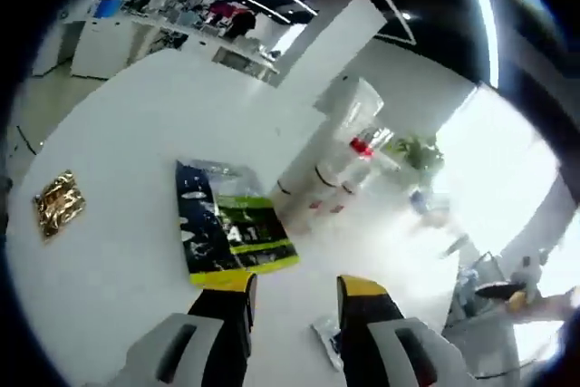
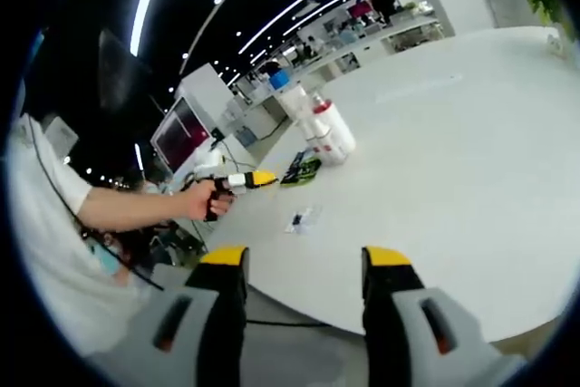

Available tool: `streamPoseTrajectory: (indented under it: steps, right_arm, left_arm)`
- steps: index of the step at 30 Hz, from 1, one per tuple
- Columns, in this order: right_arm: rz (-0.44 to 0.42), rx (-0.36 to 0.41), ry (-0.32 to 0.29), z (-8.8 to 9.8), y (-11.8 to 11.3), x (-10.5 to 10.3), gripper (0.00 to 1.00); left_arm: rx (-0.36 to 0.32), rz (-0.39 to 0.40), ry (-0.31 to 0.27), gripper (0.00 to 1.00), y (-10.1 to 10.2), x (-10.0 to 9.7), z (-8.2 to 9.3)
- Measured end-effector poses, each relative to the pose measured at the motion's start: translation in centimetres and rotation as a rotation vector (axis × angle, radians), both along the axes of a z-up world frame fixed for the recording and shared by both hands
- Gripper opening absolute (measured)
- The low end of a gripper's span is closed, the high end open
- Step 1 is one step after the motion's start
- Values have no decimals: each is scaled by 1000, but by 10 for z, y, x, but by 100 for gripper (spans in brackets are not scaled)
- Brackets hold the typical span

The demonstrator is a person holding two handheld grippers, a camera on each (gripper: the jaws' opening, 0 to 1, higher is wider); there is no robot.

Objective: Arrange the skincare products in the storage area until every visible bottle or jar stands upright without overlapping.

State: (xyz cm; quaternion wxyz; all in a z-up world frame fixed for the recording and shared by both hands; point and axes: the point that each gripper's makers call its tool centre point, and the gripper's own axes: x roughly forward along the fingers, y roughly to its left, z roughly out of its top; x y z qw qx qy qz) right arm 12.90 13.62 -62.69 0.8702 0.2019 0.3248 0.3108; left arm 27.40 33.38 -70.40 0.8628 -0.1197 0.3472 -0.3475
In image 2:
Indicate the person's left hand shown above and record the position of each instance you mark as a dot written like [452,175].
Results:
[201,201]

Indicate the potted green plant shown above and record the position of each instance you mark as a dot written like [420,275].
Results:
[544,2]

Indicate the white skincare tube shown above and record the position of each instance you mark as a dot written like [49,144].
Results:
[292,103]

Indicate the open laptop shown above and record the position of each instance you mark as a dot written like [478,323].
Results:
[181,131]

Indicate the clear capped skincare bottle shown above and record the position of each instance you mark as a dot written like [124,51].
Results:
[312,135]
[331,151]

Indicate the green black foil sachet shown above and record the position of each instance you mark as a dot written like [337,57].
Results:
[301,170]

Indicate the red collared skincare bottle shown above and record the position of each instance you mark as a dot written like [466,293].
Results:
[337,128]

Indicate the white office counter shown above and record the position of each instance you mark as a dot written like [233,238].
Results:
[344,49]

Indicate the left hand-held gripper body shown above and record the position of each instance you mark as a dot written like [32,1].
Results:
[212,165]

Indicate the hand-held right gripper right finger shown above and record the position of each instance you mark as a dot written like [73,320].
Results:
[408,346]

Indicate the small clear plastic bag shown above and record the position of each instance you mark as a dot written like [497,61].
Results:
[302,220]

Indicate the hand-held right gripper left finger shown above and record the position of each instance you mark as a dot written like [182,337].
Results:
[190,341]

